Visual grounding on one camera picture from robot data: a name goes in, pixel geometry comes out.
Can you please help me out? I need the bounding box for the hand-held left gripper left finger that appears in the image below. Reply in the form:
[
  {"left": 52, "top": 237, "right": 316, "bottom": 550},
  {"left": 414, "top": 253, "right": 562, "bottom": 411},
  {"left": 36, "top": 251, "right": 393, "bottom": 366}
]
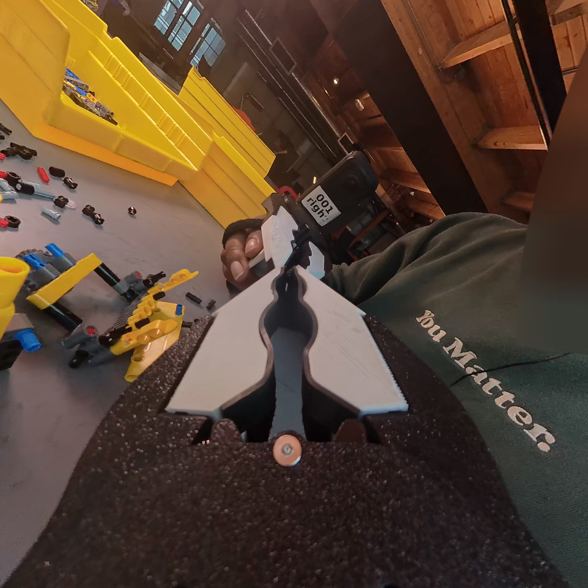
[{"left": 164, "top": 269, "right": 283, "bottom": 417}]

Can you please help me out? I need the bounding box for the yellow lego panel with pins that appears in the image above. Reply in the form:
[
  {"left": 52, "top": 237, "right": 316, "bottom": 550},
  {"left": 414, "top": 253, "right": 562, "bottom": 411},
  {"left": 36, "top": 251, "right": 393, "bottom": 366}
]
[{"left": 110, "top": 301, "right": 185, "bottom": 356}]

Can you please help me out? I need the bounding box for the lego axle and gear assembly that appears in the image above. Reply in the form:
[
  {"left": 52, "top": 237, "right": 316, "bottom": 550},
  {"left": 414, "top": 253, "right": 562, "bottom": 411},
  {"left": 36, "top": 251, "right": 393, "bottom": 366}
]
[{"left": 18, "top": 243, "right": 199, "bottom": 368}]

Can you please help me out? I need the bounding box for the person's right hand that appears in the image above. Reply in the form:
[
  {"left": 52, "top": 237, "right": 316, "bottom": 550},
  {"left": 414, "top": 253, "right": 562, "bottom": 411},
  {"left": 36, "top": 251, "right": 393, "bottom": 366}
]
[{"left": 220, "top": 219, "right": 277, "bottom": 293}]

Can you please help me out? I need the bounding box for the yellow lego robot body model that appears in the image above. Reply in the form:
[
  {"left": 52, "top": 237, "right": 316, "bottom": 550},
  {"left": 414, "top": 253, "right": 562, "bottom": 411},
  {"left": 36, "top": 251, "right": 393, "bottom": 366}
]
[{"left": 0, "top": 256, "right": 43, "bottom": 371}]

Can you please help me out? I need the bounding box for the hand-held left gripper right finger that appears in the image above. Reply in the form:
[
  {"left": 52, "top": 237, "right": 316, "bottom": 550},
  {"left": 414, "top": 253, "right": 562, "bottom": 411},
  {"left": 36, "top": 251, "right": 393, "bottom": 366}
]
[{"left": 293, "top": 266, "right": 410, "bottom": 415}]

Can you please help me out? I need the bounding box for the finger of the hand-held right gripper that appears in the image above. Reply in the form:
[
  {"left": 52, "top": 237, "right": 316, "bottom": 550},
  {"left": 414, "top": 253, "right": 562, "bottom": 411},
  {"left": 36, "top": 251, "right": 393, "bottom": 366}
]
[
  {"left": 298, "top": 241, "right": 328, "bottom": 281},
  {"left": 262, "top": 208, "right": 300, "bottom": 269}
]

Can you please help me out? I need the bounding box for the yellow plastic bin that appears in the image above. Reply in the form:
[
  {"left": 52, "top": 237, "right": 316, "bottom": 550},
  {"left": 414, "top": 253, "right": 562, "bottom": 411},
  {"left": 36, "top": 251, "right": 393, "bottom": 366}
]
[
  {"left": 177, "top": 68, "right": 277, "bottom": 229},
  {"left": 0, "top": 0, "right": 217, "bottom": 187}
]

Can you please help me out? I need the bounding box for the pile of small lego pins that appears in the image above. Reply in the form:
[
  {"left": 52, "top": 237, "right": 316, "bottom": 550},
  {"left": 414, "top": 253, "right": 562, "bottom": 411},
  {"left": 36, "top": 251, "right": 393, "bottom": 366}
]
[{"left": 0, "top": 120, "right": 138, "bottom": 229}]

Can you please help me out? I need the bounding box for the heap of mixed lego parts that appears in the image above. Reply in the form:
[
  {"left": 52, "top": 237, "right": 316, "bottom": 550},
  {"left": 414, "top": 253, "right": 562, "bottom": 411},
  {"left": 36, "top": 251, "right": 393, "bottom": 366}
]
[{"left": 62, "top": 68, "right": 119, "bottom": 126}]

